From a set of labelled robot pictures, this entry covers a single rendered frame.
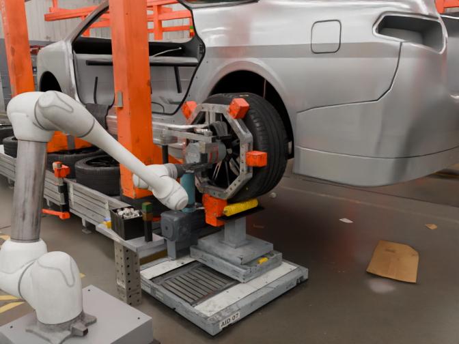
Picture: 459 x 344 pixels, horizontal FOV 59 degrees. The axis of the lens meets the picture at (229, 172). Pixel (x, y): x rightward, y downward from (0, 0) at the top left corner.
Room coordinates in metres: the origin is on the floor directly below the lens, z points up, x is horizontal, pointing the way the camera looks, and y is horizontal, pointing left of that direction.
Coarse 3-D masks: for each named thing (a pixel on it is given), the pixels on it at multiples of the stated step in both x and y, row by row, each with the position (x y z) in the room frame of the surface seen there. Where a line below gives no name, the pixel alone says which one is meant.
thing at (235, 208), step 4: (248, 200) 2.36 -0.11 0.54; (252, 200) 2.37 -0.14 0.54; (256, 200) 2.39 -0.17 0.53; (232, 204) 2.28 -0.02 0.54; (236, 204) 2.28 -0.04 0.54; (240, 204) 2.30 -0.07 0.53; (244, 204) 2.31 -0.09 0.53; (248, 204) 2.33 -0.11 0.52; (252, 204) 2.35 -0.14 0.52; (256, 204) 2.38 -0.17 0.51; (224, 208) 2.25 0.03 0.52; (228, 208) 2.23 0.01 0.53; (232, 208) 2.24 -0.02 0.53; (236, 208) 2.26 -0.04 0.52; (240, 208) 2.28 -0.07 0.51; (244, 208) 2.30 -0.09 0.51; (248, 208) 2.33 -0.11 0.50; (224, 212) 2.22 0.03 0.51; (228, 212) 2.23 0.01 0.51; (232, 212) 2.23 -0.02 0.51; (236, 212) 2.26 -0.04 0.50
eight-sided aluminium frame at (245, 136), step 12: (204, 108) 2.36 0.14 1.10; (216, 108) 2.29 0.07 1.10; (228, 108) 2.24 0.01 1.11; (192, 120) 2.44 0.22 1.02; (228, 120) 2.22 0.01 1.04; (240, 120) 2.22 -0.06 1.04; (192, 132) 2.52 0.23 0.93; (240, 132) 2.15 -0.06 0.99; (240, 144) 2.15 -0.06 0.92; (252, 144) 2.17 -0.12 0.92; (240, 156) 2.15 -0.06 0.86; (240, 168) 2.15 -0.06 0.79; (252, 168) 2.17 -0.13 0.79; (240, 180) 2.15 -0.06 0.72; (204, 192) 2.36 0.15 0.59; (216, 192) 2.29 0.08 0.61; (228, 192) 2.22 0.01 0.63
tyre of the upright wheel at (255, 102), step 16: (224, 96) 2.36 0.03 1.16; (240, 96) 2.35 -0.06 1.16; (256, 96) 2.43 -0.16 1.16; (256, 112) 2.25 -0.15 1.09; (272, 112) 2.34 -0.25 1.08; (256, 128) 2.18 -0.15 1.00; (272, 128) 2.24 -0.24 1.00; (256, 144) 2.18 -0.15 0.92; (272, 144) 2.20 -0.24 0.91; (272, 160) 2.19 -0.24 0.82; (256, 176) 2.18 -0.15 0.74; (272, 176) 2.24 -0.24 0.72; (240, 192) 2.26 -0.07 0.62; (256, 192) 2.26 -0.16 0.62
